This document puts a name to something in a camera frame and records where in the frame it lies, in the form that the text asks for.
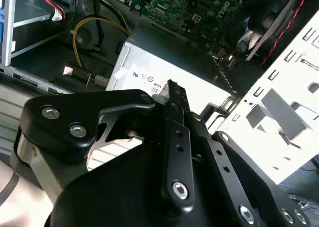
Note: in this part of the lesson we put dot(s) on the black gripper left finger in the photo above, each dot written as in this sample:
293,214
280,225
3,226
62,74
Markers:
57,134

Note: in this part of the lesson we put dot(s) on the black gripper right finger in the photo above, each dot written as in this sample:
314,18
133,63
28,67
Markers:
224,162

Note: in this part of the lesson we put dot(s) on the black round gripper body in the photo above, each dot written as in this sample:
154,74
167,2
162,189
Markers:
112,194

